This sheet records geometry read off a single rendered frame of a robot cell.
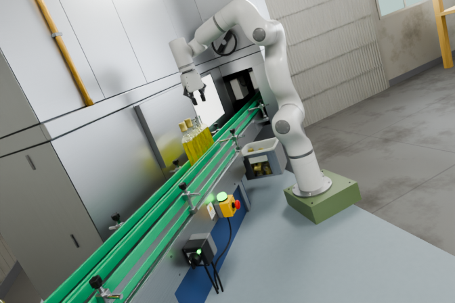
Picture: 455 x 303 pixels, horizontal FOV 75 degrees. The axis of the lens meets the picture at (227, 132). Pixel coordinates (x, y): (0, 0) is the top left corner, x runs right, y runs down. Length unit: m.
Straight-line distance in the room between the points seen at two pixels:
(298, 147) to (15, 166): 1.14
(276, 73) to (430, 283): 0.89
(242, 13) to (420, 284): 1.13
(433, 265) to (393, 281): 0.14
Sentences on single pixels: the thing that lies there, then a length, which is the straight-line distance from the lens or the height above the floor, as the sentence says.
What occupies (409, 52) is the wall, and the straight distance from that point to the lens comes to 6.70.
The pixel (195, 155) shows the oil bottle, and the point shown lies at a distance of 1.52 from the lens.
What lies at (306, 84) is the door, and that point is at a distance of 5.17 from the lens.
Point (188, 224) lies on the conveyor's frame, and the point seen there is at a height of 1.04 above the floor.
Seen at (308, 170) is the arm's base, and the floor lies 0.96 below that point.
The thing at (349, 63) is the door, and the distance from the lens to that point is 5.67.
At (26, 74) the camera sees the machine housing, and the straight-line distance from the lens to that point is 1.22.
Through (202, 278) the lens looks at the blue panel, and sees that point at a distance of 1.27.
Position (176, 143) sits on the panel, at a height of 1.22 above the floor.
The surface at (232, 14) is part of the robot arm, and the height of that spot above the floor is 1.71.
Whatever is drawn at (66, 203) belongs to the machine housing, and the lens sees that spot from 1.29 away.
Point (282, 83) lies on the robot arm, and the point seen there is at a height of 1.37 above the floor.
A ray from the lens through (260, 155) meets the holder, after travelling 1.70.
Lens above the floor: 1.57
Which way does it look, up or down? 14 degrees down
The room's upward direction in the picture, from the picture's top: 21 degrees counter-clockwise
